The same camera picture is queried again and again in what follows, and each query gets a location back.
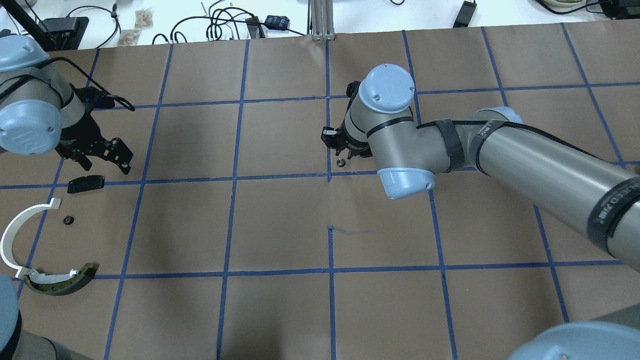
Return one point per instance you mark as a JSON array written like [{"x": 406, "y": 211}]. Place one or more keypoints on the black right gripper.
[{"x": 344, "y": 140}]

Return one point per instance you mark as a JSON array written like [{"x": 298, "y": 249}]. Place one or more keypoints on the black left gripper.
[{"x": 86, "y": 131}]

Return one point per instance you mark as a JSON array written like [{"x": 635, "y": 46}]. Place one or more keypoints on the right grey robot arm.
[{"x": 535, "y": 244}]

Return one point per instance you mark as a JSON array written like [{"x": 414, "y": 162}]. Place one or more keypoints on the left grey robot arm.
[{"x": 42, "y": 112}]

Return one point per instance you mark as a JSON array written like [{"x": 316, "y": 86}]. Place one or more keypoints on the white curved plastic piece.
[{"x": 22, "y": 272}]

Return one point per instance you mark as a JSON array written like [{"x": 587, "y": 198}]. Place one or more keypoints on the blue patterned small box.
[{"x": 277, "y": 22}]

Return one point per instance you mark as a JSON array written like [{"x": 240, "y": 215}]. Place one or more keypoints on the olive green brake shoe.
[{"x": 62, "y": 284}]

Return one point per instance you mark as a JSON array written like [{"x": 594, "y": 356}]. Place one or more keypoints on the black power adapter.
[{"x": 465, "y": 14}]

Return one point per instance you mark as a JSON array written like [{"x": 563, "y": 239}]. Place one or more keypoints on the small black plastic bracket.
[{"x": 93, "y": 182}]

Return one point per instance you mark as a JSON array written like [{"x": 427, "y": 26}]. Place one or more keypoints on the aluminium frame post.
[{"x": 321, "y": 20}]

